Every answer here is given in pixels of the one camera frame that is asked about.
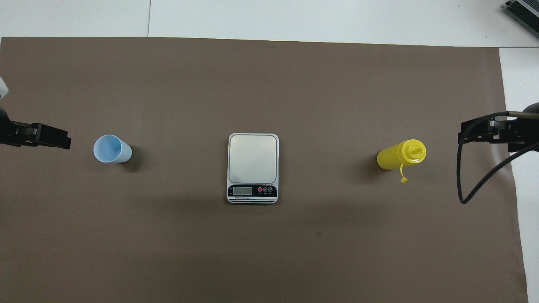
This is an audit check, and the yellow squeeze bottle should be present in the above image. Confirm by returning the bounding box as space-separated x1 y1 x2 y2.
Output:
376 139 427 183

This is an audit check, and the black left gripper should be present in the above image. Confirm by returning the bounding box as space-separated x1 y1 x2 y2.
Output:
0 107 71 150

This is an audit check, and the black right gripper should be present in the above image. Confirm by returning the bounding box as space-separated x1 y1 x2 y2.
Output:
458 102 539 153

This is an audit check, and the light blue plastic cup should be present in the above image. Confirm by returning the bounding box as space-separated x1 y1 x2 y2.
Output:
93 134 133 164

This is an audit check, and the silver digital kitchen scale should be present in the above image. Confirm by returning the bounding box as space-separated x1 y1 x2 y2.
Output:
227 133 280 205

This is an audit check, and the grey metal device box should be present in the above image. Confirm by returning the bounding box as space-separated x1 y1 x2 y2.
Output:
504 0 539 39

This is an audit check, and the brown paper table mat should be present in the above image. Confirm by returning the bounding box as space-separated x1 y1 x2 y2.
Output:
0 37 529 303

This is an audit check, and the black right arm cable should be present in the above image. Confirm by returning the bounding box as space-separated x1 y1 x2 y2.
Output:
457 111 539 205

